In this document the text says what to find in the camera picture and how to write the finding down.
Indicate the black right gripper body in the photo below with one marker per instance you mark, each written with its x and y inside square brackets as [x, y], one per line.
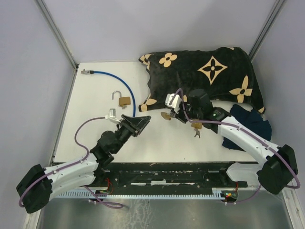
[188, 109]

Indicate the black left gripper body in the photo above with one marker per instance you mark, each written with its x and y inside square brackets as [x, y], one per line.
[128, 128]

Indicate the small brass padlock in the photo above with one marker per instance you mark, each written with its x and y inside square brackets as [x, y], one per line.
[165, 115]

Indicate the brass padlock with key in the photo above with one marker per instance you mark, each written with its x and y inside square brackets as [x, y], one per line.
[123, 101]

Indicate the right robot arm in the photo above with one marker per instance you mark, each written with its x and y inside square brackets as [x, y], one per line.
[275, 166]

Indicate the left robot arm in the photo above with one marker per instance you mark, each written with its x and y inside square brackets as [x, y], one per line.
[41, 184]

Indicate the large brass padlock with keys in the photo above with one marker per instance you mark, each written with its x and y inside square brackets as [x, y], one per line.
[197, 126]

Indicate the black floral patterned blanket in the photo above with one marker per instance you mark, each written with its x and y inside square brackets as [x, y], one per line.
[226, 74]

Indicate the dark blue cloth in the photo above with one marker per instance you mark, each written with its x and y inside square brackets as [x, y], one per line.
[253, 121]

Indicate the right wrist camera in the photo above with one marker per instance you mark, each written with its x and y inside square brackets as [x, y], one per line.
[173, 101]

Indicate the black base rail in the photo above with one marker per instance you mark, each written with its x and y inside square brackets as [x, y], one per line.
[190, 174]

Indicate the white slotted cable duct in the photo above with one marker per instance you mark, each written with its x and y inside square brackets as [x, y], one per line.
[147, 192]

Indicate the right aluminium frame post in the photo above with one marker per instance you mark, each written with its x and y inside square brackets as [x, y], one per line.
[270, 20]

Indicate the aluminium frame post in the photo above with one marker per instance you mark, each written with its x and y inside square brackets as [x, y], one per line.
[42, 6]
[270, 20]

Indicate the left aluminium frame post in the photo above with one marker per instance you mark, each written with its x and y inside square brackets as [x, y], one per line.
[42, 6]

